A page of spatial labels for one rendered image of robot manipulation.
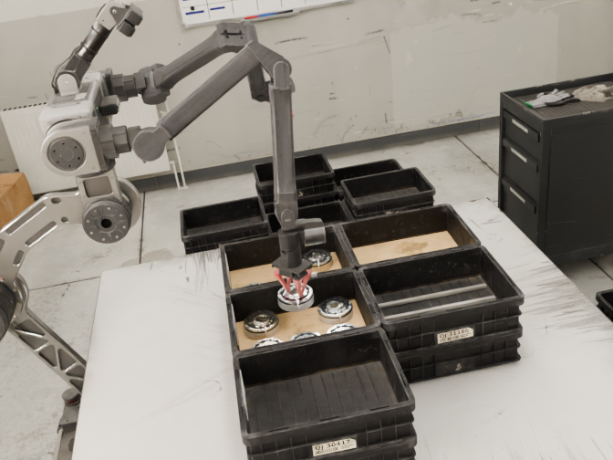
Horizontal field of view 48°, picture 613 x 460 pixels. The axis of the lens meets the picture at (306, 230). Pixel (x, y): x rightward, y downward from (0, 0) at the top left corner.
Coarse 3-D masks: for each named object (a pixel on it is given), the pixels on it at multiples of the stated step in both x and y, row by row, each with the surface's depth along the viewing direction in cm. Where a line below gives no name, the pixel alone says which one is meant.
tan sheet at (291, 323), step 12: (288, 312) 207; (300, 312) 206; (312, 312) 206; (240, 324) 205; (288, 324) 202; (300, 324) 201; (312, 324) 201; (324, 324) 200; (360, 324) 198; (240, 336) 200; (276, 336) 198; (288, 336) 197; (240, 348) 195
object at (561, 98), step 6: (564, 90) 332; (540, 96) 329; (546, 96) 328; (552, 96) 327; (558, 96) 327; (564, 96) 325; (570, 96) 326; (528, 102) 326; (534, 102) 325; (540, 102) 324; (546, 102) 323; (552, 102) 322; (558, 102) 321; (564, 102) 321; (534, 108) 322
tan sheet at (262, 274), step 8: (336, 256) 232; (336, 264) 228; (232, 272) 231; (240, 272) 231; (248, 272) 230; (256, 272) 229; (264, 272) 229; (272, 272) 228; (232, 280) 227; (240, 280) 226; (248, 280) 226; (256, 280) 225; (264, 280) 224; (272, 280) 224; (232, 288) 222
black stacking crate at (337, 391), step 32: (288, 352) 177; (320, 352) 179; (352, 352) 180; (384, 352) 176; (256, 384) 180; (288, 384) 179; (320, 384) 178; (352, 384) 176; (384, 384) 175; (256, 416) 170; (288, 416) 169; (320, 416) 167; (256, 448) 153; (288, 448) 154; (352, 448) 158
